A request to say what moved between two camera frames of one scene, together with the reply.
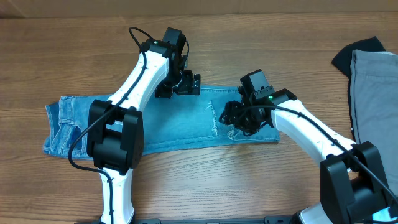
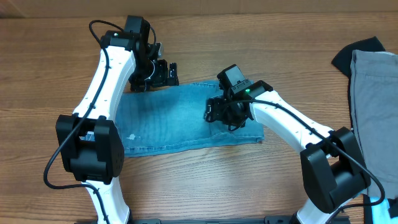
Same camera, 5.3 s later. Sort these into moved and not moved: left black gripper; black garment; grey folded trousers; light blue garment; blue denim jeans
Moved: blue denim jeans; left black gripper
Not moved: grey folded trousers; light blue garment; black garment
